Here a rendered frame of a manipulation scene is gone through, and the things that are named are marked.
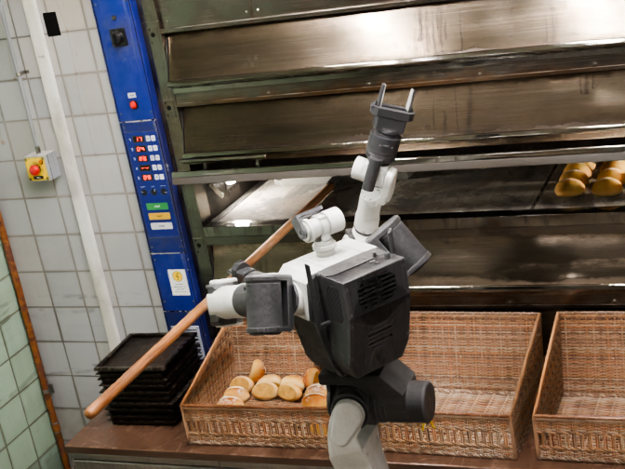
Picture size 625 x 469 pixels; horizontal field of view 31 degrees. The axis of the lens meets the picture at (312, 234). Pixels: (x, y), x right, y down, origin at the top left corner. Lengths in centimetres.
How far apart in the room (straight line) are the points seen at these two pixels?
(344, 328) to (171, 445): 128
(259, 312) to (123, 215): 154
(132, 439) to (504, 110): 170
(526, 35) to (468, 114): 32
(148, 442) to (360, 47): 153
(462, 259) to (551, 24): 84
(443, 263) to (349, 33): 83
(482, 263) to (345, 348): 105
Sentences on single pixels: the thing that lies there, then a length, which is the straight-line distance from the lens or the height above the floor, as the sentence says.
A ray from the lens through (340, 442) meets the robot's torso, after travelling 313.
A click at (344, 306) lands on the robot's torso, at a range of 282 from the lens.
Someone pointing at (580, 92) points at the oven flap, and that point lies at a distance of 359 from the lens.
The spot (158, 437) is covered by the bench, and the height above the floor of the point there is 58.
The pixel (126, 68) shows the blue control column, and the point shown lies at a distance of 407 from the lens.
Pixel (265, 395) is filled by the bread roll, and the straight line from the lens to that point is 408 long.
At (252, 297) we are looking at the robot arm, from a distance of 286.
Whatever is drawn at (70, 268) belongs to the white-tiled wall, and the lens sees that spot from 453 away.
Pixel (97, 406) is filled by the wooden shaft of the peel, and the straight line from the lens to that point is 292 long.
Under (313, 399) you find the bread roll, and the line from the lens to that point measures 395.
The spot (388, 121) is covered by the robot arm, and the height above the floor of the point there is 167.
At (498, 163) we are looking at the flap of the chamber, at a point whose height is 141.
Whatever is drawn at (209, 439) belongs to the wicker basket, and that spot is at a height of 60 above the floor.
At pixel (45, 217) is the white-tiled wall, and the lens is 450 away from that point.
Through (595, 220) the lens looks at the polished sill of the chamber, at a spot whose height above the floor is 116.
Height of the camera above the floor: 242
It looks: 19 degrees down
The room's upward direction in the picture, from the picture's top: 10 degrees counter-clockwise
